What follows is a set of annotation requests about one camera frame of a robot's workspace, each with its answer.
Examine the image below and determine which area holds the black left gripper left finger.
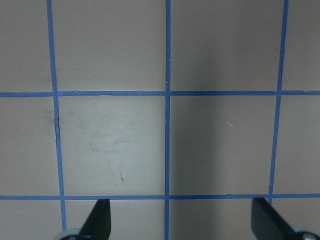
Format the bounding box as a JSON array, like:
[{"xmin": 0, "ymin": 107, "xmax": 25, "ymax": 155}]
[{"xmin": 78, "ymin": 199, "xmax": 111, "ymax": 240}]

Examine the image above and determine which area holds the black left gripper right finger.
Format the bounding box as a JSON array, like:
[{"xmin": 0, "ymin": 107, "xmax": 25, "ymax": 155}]
[{"xmin": 250, "ymin": 197, "xmax": 296, "ymax": 240}]

